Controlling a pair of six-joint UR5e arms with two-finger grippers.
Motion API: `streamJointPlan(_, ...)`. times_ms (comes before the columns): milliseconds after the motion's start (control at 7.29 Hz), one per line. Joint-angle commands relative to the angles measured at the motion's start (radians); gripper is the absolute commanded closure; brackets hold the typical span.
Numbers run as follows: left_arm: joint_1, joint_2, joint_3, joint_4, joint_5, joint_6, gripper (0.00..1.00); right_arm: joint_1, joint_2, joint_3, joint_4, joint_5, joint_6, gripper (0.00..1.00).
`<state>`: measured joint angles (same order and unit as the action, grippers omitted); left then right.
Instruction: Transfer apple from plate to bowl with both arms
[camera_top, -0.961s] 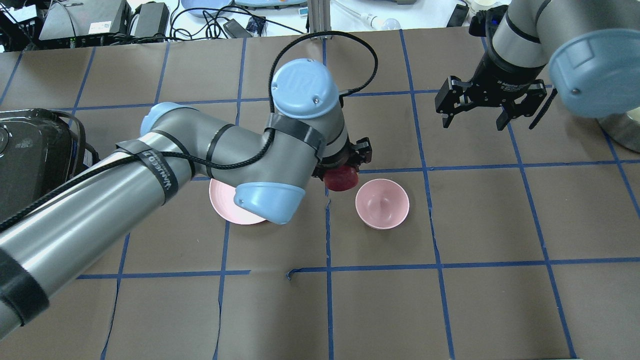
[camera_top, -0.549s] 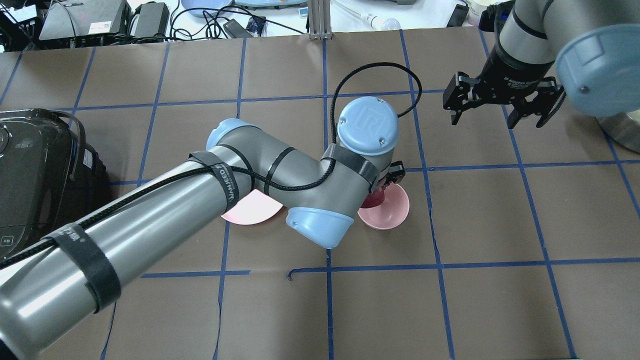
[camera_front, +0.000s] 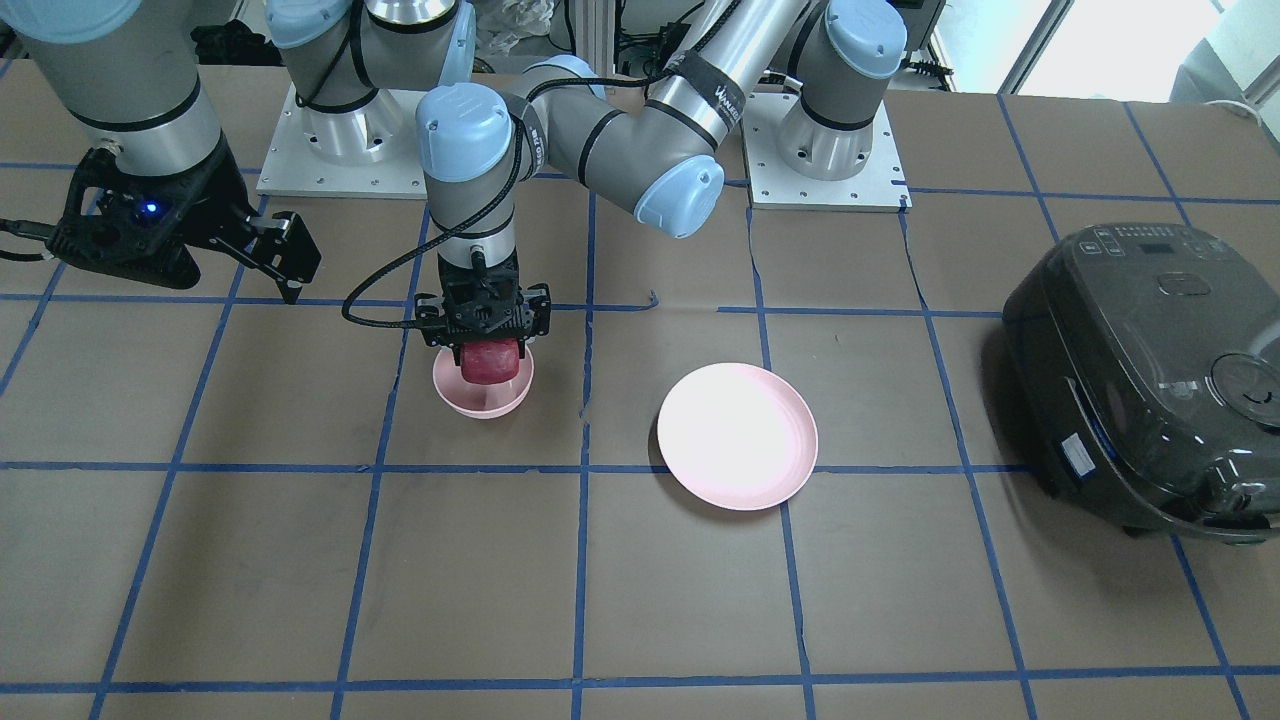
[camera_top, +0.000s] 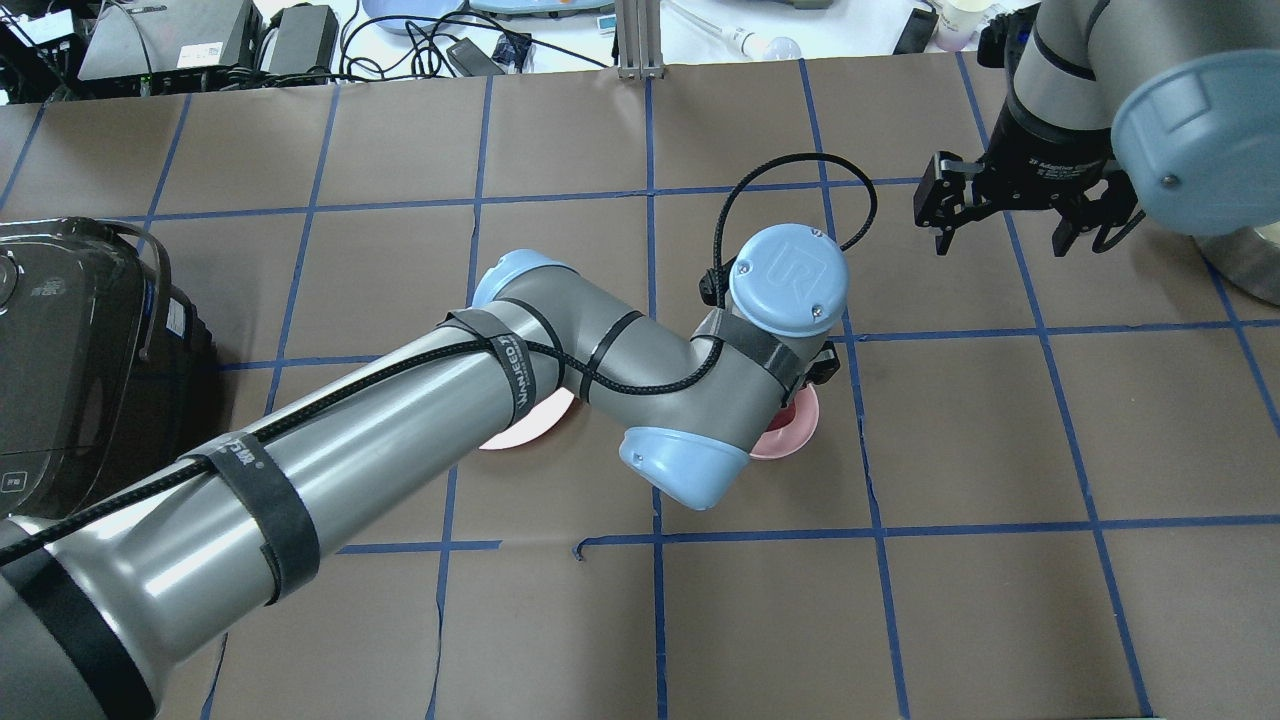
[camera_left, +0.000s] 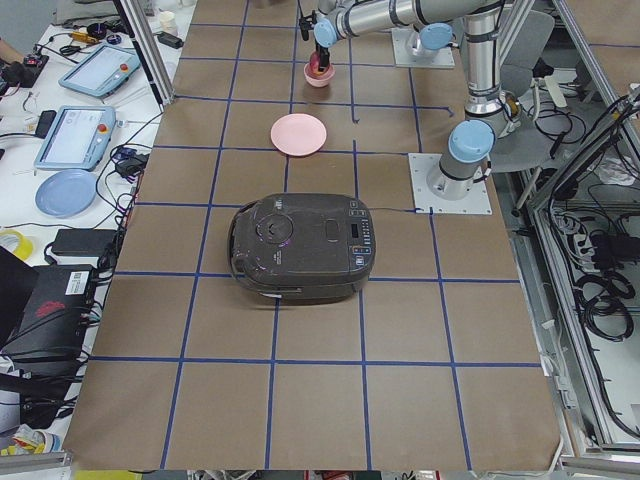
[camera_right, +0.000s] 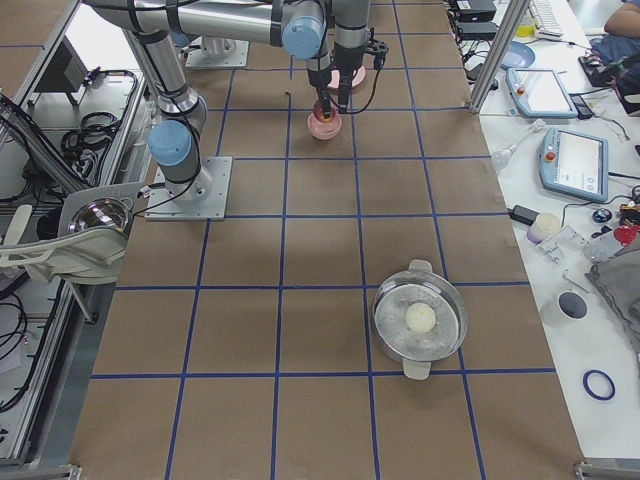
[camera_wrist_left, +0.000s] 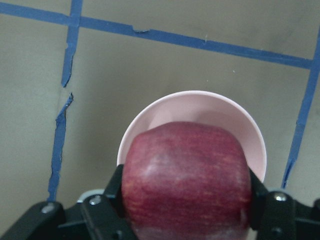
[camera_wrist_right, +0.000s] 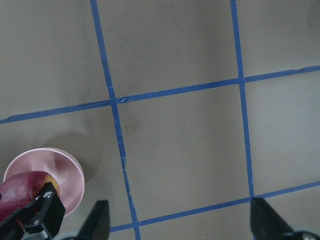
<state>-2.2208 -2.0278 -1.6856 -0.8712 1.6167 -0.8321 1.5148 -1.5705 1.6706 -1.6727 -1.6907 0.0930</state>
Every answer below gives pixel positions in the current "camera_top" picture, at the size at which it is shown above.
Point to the black power adapter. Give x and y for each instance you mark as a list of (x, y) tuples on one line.
[(468, 60)]

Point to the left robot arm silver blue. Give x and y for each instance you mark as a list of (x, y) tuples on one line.
[(99, 608)]

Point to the black rice cooker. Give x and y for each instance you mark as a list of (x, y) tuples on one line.
[(102, 359)]

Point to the blue plate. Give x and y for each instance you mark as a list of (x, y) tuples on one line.
[(393, 16)]

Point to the steel steamer pot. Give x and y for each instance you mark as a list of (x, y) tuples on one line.
[(1248, 258)]

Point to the white purple cup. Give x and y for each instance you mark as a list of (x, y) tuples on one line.
[(957, 22)]

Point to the pink bowl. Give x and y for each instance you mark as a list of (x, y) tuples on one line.
[(791, 429)]

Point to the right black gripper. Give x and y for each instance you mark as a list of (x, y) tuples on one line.
[(1050, 160)]

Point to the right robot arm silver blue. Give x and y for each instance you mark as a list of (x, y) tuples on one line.
[(1119, 111)]

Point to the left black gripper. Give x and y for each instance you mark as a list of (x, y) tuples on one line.
[(822, 368)]

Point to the aluminium frame post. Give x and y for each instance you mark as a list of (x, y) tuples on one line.
[(637, 39)]

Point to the pink plate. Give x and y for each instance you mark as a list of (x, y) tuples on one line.
[(543, 418)]

